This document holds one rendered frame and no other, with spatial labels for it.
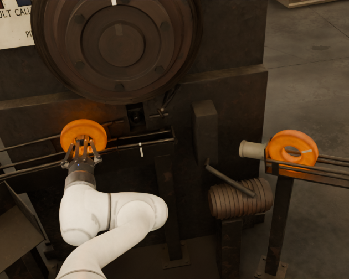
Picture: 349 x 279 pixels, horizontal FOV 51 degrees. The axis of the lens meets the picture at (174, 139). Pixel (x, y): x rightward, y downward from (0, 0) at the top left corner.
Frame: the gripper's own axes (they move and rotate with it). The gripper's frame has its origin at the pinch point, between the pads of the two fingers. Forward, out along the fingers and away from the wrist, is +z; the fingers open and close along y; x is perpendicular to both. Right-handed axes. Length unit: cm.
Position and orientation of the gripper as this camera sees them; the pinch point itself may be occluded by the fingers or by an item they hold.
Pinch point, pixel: (82, 136)
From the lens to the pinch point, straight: 128.6
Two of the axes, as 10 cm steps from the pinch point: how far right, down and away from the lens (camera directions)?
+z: -1.6, -6.5, 7.5
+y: 9.8, -1.6, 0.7
